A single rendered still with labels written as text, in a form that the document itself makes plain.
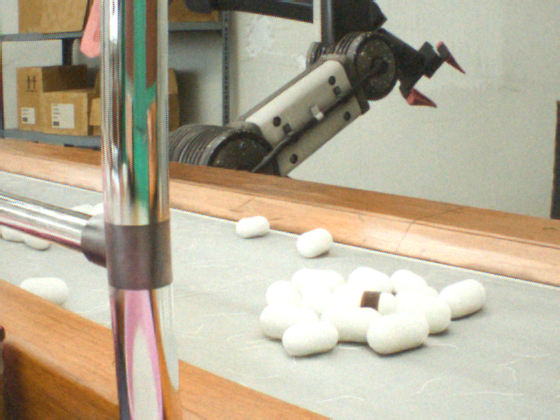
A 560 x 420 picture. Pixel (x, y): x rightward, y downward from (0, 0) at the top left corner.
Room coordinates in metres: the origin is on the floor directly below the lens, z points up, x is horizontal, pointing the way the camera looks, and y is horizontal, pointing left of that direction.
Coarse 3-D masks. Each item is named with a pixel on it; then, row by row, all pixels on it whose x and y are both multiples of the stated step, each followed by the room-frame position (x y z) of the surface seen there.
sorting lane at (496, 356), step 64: (64, 192) 1.00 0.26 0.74; (0, 256) 0.68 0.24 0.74; (64, 256) 0.68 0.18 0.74; (192, 256) 0.69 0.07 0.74; (256, 256) 0.69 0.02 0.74; (320, 256) 0.68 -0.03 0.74; (384, 256) 0.68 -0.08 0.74; (192, 320) 0.52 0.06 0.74; (256, 320) 0.52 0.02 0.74; (512, 320) 0.51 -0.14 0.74; (256, 384) 0.41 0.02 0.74; (320, 384) 0.41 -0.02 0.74; (384, 384) 0.41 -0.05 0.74; (448, 384) 0.41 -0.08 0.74; (512, 384) 0.40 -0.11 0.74
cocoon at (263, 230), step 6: (258, 216) 0.76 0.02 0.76; (240, 222) 0.75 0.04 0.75; (246, 222) 0.75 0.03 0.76; (252, 222) 0.75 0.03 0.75; (258, 222) 0.75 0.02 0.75; (264, 222) 0.75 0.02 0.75; (240, 228) 0.74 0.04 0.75; (246, 228) 0.74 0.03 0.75; (252, 228) 0.74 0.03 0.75; (258, 228) 0.75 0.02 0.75; (264, 228) 0.75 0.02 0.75; (240, 234) 0.75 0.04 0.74; (246, 234) 0.74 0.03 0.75; (252, 234) 0.75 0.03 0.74; (258, 234) 0.75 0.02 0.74; (264, 234) 0.75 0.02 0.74
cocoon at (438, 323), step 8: (408, 296) 0.50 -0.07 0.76; (416, 296) 0.50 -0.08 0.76; (424, 296) 0.49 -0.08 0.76; (400, 304) 0.50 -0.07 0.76; (408, 304) 0.49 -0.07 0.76; (416, 304) 0.49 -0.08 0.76; (424, 304) 0.49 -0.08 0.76; (432, 304) 0.48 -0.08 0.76; (440, 304) 0.48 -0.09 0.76; (424, 312) 0.48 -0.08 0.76; (432, 312) 0.48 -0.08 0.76; (440, 312) 0.48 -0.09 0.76; (448, 312) 0.48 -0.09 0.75; (432, 320) 0.48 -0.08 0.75; (440, 320) 0.48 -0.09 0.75; (448, 320) 0.48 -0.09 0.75; (432, 328) 0.48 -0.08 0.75; (440, 328) 0.48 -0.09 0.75
